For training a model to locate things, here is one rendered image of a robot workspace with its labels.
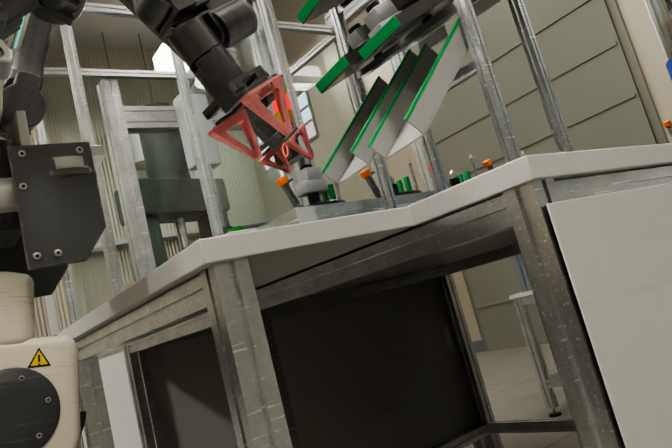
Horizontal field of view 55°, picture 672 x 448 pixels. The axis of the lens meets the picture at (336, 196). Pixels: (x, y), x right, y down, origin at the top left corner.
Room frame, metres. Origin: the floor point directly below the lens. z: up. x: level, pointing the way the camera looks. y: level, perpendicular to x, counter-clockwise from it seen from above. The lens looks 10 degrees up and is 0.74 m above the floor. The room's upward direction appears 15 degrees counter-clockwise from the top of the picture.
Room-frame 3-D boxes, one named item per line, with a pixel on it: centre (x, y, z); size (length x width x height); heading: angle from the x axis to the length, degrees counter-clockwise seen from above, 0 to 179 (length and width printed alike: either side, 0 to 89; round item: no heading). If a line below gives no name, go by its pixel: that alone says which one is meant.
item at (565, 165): (1.77, -0.29, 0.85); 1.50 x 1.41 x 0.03; 39
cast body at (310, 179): (1.49, 0.04, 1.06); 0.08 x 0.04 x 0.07; 129
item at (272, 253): (1.28, 0.14, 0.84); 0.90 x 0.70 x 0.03; 36
